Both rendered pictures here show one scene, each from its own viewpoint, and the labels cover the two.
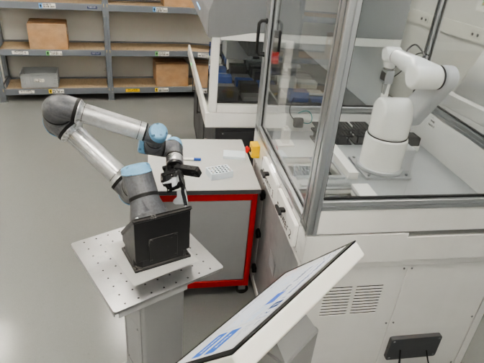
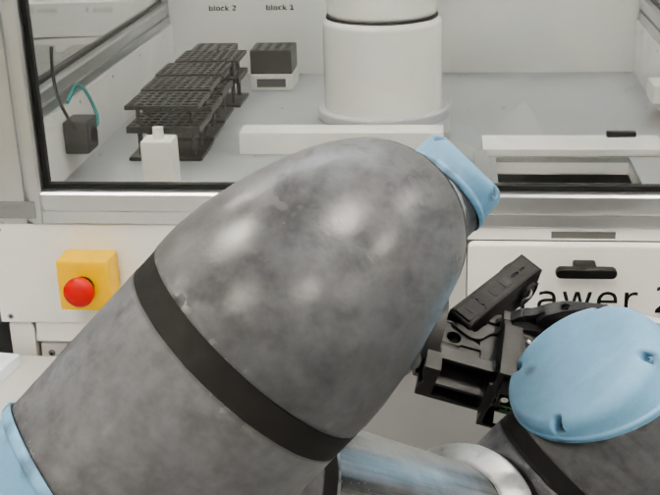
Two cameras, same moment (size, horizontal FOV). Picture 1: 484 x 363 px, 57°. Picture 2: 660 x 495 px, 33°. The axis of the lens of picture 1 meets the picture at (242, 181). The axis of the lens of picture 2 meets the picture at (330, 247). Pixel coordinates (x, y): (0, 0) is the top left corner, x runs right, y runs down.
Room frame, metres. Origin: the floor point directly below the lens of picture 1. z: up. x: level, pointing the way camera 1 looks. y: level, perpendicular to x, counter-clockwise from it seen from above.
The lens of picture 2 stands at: (1.47, 1.15, 1.44)
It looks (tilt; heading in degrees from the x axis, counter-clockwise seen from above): 21 degrees down; 289
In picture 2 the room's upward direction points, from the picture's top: 2 degrees counter-clockwise
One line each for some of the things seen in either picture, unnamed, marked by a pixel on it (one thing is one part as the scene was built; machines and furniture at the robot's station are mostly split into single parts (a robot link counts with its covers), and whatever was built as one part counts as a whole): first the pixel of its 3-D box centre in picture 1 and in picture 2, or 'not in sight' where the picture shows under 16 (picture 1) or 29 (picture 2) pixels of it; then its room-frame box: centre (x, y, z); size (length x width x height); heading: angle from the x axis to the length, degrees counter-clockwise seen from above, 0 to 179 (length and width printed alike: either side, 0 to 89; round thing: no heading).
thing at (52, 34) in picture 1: (48, 34); not in sight; (5.12, 2.34, 0.72); 0.41 x 0.32 x 0.28; 109
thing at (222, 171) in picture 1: (219, 172); not in sight; (2.09, 0.13, 0.78); 0.12 x 0.08 x 0.04; 118
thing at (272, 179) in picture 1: (269, 179); not in sight; (1.89, -0.13, 0.87); 0.29 x 0.02 x 0.11; 12
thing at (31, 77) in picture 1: (40, 77); not in sight; (5.06, 2.48, 0.22); 0.40 x 0.30 x 0.17; 109
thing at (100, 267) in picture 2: (253, 149); (87, 280); (2.21, -0.05, 0.88); 0.07 x 0.05 x 0.07; 12
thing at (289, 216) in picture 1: (286, 215); (581, 284); (1.58, -0.20, 0.87); 0.29 x 0.02 x 0.11; 12
